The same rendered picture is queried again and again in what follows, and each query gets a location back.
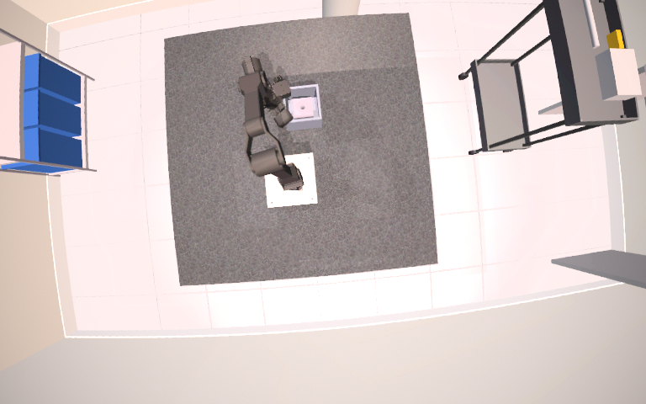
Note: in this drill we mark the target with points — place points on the pale pink square plate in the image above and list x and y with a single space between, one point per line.
302 108

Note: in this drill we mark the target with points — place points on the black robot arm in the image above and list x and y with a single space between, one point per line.
272 161

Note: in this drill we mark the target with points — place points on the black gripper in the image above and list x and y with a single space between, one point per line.
281 115

